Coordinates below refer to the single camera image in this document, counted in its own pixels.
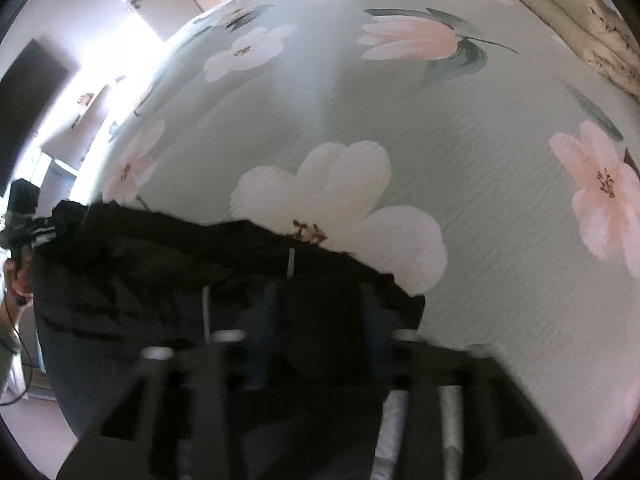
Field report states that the black hooded jacket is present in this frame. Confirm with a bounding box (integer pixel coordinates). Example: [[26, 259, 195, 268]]
[[31, 200, 427, 480]]

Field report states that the folded beige quilt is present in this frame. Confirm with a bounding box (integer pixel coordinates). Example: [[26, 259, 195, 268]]
[[487, 0, 640, 96]]

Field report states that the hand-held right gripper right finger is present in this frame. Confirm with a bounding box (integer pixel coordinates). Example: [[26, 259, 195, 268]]
[[359, 282, 585, 480]]

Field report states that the person's left hand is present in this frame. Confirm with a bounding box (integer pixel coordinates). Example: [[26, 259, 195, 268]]
[[4, 257, 36, 307]]

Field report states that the floral green bedspread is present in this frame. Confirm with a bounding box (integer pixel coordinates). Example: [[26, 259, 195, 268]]
[[100, 0, 640, 480]]

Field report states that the black wall television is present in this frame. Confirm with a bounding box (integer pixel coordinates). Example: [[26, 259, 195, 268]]
[[0, 38, 69, 198]]

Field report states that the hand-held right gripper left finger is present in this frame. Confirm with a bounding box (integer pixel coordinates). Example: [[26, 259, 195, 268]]
[[56, 284, 282, 480]]

